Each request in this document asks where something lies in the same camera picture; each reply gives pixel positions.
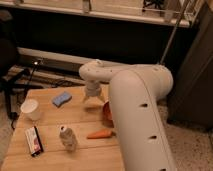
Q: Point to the orange bowl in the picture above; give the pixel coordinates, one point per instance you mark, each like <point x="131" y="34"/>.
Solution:
<point x="107" y="116"/>

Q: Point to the black office chair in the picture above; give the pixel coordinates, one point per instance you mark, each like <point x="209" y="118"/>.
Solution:
<point x="9" y="57"/>

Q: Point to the orange carrot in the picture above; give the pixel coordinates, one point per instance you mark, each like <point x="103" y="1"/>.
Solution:
<point x="101" y="134"/>

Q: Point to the metal pole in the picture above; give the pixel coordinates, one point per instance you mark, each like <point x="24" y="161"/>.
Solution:
<point x="179" y="18"/>

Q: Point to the white paper cup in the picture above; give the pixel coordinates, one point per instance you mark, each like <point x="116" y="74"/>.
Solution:
<point x="31" y="109"/>

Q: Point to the dark cabinet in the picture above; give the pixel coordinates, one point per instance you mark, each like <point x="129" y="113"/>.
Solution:
<point x="191" y="99"/>

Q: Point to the blue sponge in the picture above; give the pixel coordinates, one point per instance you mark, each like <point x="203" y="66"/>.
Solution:
<point x="61" y="99"/>

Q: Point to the clear plastic bottle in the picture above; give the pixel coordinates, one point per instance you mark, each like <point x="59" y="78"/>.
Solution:
<point x="68" y="138"/>

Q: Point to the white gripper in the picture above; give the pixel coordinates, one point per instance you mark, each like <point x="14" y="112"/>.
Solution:
<point x="92" y="89"/>

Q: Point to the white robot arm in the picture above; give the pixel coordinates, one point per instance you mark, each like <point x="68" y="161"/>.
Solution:
<point x="134" y="91"/>

